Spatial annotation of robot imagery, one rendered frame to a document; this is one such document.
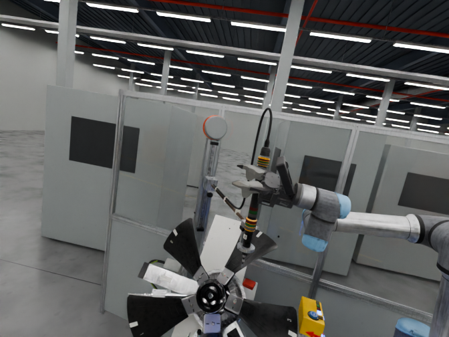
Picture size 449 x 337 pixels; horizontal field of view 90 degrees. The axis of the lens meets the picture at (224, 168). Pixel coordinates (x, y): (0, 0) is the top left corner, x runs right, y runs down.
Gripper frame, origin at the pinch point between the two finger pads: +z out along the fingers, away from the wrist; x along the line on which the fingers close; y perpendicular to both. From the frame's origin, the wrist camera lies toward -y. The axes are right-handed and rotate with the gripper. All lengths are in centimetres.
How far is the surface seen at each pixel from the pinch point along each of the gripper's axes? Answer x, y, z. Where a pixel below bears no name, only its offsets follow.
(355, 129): 80, 8, -61
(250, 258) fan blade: 0.7, 44.8, -15.0
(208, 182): 46, 51, 16
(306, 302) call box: 5, 75, -52
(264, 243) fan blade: 8.4, 41.9, -19.8
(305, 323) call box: -7, 72, -50
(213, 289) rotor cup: -14, 51, -3
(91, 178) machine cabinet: 124, 170, 177
